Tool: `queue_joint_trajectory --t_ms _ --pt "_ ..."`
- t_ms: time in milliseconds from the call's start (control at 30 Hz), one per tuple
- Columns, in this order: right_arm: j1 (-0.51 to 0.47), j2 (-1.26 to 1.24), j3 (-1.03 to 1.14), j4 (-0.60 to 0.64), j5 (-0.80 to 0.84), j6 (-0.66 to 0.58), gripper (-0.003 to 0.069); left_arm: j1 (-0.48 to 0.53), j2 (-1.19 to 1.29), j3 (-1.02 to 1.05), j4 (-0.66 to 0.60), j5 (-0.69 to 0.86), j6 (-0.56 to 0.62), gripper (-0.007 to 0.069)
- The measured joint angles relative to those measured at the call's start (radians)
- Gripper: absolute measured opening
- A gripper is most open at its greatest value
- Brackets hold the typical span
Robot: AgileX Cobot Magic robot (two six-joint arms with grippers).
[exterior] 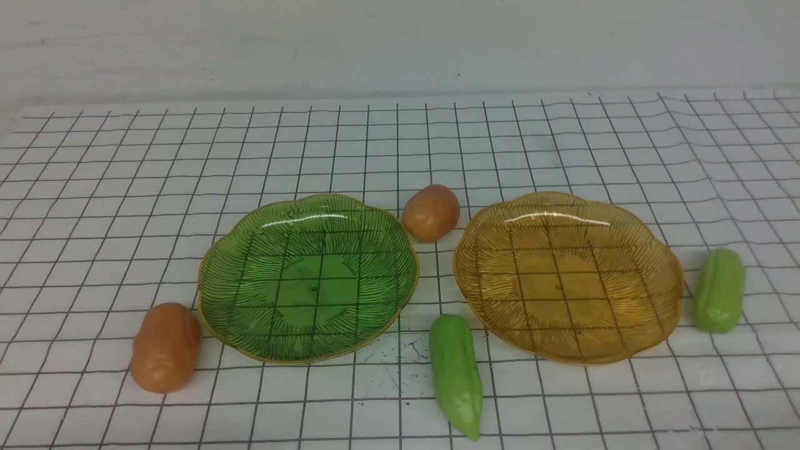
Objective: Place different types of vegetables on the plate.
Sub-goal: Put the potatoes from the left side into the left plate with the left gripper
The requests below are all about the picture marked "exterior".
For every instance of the orange-brown toy potato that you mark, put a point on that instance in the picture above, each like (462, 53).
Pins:
(431, 213)
(166, 348)

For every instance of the green toy bitter gourd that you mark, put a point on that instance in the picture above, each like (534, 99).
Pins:
(717, 302)
(457, 381)

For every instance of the green transparent plastic plate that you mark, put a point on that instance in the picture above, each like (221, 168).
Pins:
(295, 282)

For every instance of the amber transparent plastic plate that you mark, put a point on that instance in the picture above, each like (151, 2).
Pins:
(569, 279)

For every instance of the white grid-pattern table mat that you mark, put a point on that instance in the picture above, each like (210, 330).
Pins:
(108, 210)

